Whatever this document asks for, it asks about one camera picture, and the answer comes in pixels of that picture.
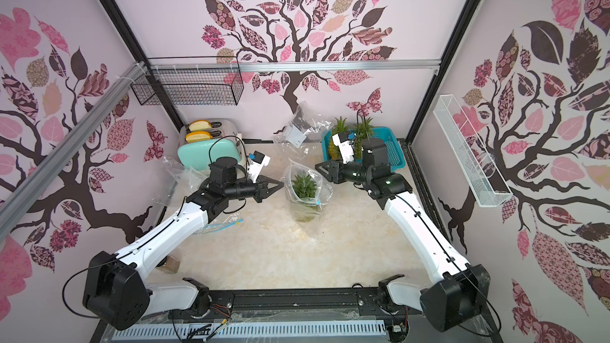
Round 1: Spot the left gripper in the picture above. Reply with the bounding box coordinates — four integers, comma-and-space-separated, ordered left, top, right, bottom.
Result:
224, 175, 284, 203

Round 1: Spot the pineapple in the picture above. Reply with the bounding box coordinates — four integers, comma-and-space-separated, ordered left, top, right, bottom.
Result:
292, 171, 319, 222
355, 116, 373, 142
353, 140, 362, 160
327, 117, 349, 160

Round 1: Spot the zip bag with blue seal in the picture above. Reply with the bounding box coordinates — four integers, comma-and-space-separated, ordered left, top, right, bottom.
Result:
195, 213, 243, 235

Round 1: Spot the clear zip bag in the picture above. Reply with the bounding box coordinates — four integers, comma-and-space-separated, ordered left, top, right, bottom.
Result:
152, 157, 208, 206

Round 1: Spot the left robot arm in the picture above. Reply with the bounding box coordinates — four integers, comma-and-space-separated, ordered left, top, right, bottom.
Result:
82, 151, 284, 330

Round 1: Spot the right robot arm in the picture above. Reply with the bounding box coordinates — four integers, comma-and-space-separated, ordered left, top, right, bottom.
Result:
315, 130, 495, 332

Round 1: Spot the teal plastic basket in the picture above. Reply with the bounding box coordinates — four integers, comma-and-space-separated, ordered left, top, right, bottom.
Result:
320, 126, 406, 172

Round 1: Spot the mint green toaster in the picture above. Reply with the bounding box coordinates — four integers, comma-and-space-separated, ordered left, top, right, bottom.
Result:
177, 118, 244, 172

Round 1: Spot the toast slice front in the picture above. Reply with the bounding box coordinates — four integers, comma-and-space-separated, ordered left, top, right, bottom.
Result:
185, 131, 214, 143

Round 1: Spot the toast slice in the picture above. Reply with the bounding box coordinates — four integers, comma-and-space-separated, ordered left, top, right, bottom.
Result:
185, 131, 214, 143
188, 120, 213, 132

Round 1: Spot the toast slice rear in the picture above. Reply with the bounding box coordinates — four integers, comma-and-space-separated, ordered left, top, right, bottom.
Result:
188, 120, 213, 132

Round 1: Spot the spice jar left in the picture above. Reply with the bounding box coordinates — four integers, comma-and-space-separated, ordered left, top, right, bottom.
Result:
157, 256, 181, 274

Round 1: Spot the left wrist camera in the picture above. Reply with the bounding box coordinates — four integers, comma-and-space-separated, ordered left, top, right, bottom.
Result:
247, 151, 271, 183

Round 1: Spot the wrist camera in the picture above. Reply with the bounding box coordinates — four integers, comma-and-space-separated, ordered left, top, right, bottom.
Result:
247, 151, 271, 183
335, 133, 355, 165

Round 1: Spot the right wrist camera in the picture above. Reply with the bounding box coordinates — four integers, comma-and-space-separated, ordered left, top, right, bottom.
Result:
335, 133, 355, 165

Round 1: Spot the aluminium rail back wall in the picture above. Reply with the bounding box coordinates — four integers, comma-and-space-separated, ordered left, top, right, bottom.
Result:
151, 59, 441, 72

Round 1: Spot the aluminium rail wall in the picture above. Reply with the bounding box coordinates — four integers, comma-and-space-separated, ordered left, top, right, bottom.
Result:
1, 62, 144, 239
151, 59, 441, 72

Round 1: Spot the black wire wall basket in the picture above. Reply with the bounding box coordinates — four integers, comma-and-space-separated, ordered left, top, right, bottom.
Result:
130, 60, 244, 106

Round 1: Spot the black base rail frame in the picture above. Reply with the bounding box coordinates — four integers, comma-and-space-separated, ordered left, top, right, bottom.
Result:
90, 284, 501, 342

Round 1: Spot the white wire wall shelf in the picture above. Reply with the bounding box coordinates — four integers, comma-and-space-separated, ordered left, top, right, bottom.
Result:
433, 95, 513, 207

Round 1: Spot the white slotted cable duct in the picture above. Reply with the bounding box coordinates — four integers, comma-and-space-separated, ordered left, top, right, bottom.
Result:
108, 320, 386, 342

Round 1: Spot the aluminium rail left wall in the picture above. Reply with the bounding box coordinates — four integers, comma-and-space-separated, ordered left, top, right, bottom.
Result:
1, 62, 144, 239

